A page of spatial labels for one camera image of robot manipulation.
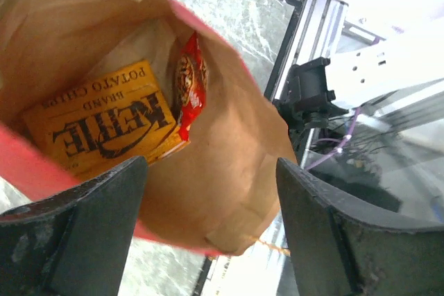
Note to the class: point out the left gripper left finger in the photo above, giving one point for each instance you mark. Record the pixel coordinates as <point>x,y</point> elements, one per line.
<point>77,241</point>

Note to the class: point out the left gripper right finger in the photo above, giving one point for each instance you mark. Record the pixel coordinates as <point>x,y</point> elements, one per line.
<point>342,245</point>

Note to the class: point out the orange kettle chips bag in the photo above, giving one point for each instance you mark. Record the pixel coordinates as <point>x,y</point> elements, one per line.
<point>93,127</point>

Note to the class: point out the small red snack packet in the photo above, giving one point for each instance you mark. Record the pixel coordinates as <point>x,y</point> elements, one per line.
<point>191,85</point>

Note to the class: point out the red paper bag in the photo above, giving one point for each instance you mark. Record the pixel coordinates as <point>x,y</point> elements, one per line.
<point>218,194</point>

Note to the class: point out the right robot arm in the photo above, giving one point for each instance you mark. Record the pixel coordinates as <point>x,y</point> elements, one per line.
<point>324,88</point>

